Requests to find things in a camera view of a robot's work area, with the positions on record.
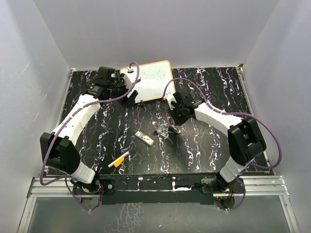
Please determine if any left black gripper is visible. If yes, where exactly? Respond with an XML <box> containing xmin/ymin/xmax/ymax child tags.
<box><xmin>107</xmin><ymin>75</ymin><xmax>137</xmax><ymax>107</ymax></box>

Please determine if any white staple box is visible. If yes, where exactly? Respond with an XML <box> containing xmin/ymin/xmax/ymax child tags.
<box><xmin>135</xmin><ymin>131</ymin><xmax>154</xmax><ymax>147</ymax></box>

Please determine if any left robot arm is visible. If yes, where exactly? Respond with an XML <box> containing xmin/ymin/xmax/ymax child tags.
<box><xmin>40</xmin><ymin>62</ymin><xmax>140</xmax><ymax>194</ymax></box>

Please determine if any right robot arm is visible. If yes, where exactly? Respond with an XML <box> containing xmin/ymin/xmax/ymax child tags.
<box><xmin>163</xmin><ymin>89</ymin><xmax>267</xmax><ymax>193</ymax></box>

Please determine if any orange framed whiteboard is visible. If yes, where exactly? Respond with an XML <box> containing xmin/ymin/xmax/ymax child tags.
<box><xmin>133</xmin><ymin>60</ymin><xmax>175</xmax><ymax>103</ymax></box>

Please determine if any orange marker cap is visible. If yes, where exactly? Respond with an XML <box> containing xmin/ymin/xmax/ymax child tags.
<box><xmin>113</xmin><ymin>157</ymin><xmax>125</xmax><ymax>167</ymax></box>

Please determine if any white marker pen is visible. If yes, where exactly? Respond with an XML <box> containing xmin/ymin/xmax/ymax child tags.
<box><xmin>108</xmin><ymin>152</ymin><xmax>129</xmax><ymax>167</ymax></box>

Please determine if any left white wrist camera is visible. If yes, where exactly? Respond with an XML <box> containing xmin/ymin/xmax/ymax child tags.
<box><xmin>120</xmin><ymin>67</ymin><xmax>137</xmax><ymax>89</ymax></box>

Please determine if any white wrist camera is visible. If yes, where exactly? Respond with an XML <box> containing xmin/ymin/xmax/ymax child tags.
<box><xmin>163</xmin><ymin>93</ymin><xmax>179</xmax><ymax>110</ymax></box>
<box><xmin>120</xmin><ymin>67</ymin><xmax>137</xmax><ymax>89</ymax></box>

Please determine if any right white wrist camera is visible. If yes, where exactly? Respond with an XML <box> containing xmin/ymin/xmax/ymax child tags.
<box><xmin>163</xmin><ymin>93</ymin><xmax>179</xmax><ymax>110</ymax></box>

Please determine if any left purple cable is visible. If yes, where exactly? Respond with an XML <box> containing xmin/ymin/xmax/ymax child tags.
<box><xmin>39</xmin><ymin>61</ymin><xmax>141</xmax><ymax>212</ymax></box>

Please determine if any purple cable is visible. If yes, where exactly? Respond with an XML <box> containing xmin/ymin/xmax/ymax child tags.
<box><xmin>39</xmin><ymin>61</ymin><xmax>141</xmax><ymax>212</ymax></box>
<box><xmin>163</xmin><ymin>77</ymin><xmax>283</xmax><ymax>211</ymax></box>

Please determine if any black front mounting rail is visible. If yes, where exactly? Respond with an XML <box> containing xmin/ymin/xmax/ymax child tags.
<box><xmin>73</xmin><ymin>173</ymin><xmax>245</xmax><ymax>205</ymax></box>

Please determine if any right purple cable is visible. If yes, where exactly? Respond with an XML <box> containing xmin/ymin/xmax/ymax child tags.
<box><xmin>163</xmin><ymin>77</ymin><xmax>283</xmax><ymax>211</ymax></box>

